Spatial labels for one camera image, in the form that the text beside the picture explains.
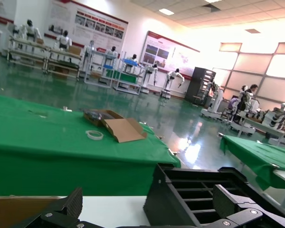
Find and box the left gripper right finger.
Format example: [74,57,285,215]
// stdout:
[194,184,276,228]

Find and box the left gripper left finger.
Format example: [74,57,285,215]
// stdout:
[6,187,91,228]

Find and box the black slotted container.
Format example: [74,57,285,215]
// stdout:
[142,163,285,228]

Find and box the brown cardboard box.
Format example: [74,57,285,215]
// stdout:
[0,195,69,228]

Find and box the small open cardboard box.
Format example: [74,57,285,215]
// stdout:
[83,109,148,144]

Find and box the green cloth covered table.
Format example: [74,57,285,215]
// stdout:
[218,133,285,190]
[0,94,182,198]

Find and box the clear tape roll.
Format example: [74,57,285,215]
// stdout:
[85,130,104,141]

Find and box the white workbench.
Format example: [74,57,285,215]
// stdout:
[230,111,285,146]

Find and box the white wheeled robot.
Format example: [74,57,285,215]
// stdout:
[200,80,225,120]

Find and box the person with dark hair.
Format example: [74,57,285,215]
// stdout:
[237,83,260,119]

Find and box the black cabinet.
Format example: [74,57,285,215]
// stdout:
[184,66,217,105]

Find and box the green topped metal rack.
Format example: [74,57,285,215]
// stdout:
[113,58,146,96]

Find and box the metal workbench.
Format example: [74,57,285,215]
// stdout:
[6,35,50,72]
[46,46,83,80]

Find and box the wall information board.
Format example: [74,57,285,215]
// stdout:
[141,30,201,77]
[44,0,129,52]

